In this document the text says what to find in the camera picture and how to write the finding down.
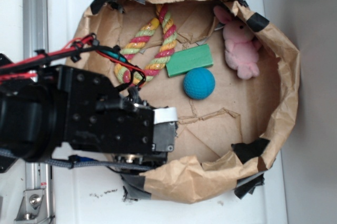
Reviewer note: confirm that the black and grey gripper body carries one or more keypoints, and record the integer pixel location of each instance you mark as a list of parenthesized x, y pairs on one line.
[(136, 132)]

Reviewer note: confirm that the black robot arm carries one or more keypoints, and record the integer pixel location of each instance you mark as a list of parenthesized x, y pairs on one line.
[(85, 110)]

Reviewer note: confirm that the green rectangular block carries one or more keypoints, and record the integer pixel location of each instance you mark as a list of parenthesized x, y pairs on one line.
[(183, 61)]

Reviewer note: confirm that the blue dimpled ball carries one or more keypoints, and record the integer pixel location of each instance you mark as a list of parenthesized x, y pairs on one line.
[(199, 83)]

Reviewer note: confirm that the brown paper bag bin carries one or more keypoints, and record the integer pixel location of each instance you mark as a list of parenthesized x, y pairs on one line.
[(228, 140)]

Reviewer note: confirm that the pink plush bunny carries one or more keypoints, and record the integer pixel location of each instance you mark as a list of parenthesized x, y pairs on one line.
[(241, 46)]

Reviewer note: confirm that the multicolour rope toy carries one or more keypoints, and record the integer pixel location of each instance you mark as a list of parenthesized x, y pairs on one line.
[(164, 20)]

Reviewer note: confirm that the aluminium extrusion rail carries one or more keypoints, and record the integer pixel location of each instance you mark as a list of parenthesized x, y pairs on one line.
[(35, 36)]

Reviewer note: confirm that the metal corner bracket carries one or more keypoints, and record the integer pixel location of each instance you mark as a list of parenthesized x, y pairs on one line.
[(35, 207)]

